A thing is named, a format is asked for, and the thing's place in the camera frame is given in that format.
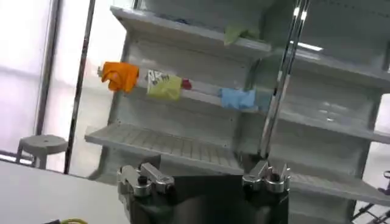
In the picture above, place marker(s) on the grey shelf rack with cloths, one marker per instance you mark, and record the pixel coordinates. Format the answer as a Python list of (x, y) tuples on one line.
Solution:
[(189, 134)]

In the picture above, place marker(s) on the black metal stand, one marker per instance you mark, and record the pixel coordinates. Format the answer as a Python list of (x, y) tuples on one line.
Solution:
[(376, 210)]

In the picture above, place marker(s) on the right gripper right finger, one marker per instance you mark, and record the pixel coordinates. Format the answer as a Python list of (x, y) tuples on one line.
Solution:
[(274, 182)]

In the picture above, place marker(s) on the pale grey window frame post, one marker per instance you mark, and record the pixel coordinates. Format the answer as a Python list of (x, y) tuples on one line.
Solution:
[(48, 67)]

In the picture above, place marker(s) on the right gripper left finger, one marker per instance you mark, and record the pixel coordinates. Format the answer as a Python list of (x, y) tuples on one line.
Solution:
[(134, 181)]

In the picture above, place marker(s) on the grey round plastic stool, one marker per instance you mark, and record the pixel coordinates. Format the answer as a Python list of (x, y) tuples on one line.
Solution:
[(42, 144)]

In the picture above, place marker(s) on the dark slim metal pole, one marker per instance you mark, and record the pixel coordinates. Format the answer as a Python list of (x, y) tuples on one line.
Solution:
[(80, 88)]

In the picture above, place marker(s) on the chrome pole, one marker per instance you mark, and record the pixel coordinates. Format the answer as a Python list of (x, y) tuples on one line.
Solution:
[(281, 82)]

